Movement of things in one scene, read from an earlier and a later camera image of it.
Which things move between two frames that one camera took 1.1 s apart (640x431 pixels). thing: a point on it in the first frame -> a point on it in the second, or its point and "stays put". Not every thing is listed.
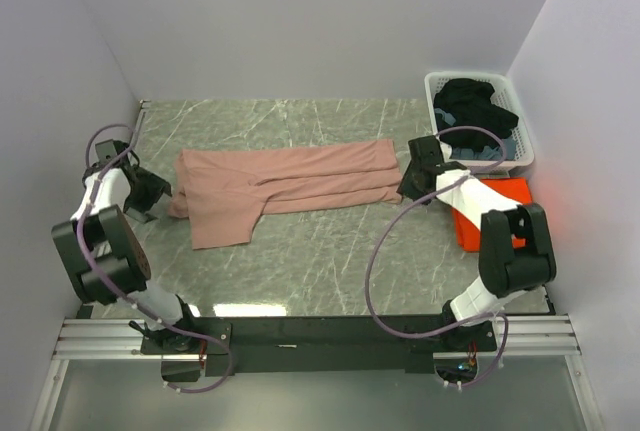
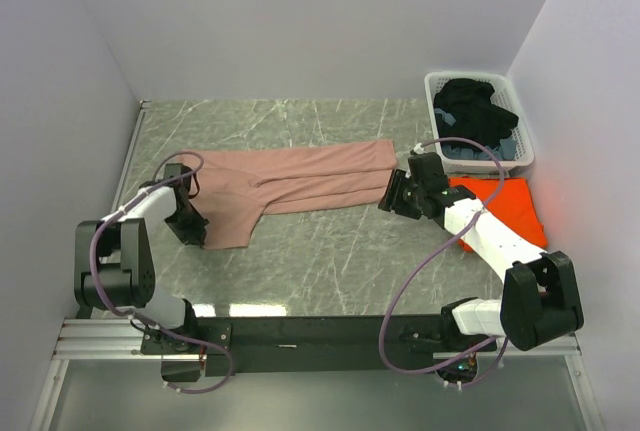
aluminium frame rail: (122, 339) stays put
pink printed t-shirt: (224, 192) stays put
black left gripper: (156, 187) -> (194, 234)
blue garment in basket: (487, 153) stays put
